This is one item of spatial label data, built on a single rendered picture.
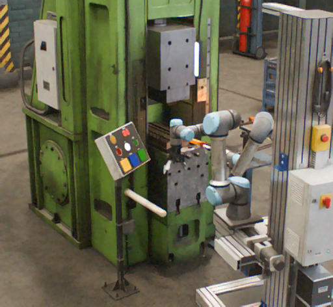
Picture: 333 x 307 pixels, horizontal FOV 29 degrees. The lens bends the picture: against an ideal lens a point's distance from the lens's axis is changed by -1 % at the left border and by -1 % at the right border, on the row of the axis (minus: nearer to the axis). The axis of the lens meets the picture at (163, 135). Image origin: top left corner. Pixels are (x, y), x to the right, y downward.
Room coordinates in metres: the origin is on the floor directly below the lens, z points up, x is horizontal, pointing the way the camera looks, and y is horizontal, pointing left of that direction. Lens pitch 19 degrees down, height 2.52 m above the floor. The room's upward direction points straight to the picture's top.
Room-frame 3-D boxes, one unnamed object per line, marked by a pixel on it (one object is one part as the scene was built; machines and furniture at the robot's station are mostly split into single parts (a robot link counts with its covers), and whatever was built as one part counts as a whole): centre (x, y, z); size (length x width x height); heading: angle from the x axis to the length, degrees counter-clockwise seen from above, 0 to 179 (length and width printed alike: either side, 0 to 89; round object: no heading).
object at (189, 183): (4.54, -0.01, 0.69); 0.56 x 0.38 x 0.45; 36
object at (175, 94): (4.50, 0.02, 1.32); 0.42 x 0.20 x 0.10; 36
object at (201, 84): (4.63, -0.28, 1.27); 0.09 x 0.02 x 0.17; 126
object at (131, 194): (4.06, 0.13, 0.62); 0.44 x 0.05 x 0.05; 36
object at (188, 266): (4.30, -0.13, 0.01); 0.58 x 0.39 x 0.01; 126
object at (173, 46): (4.53, -0.01, 1.56); 0.42 x 0.39 x 0.40; 36
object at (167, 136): (4.50, 0.02, 0.96); 0.42 x 0.20 x 0.09; 36
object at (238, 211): (3.47, -0.44, 0.87); 0.15 x 0.15 x 0.10
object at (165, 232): (4.54, -0.01, 0.23); 0.55 x 0.37 x 0.47; 36
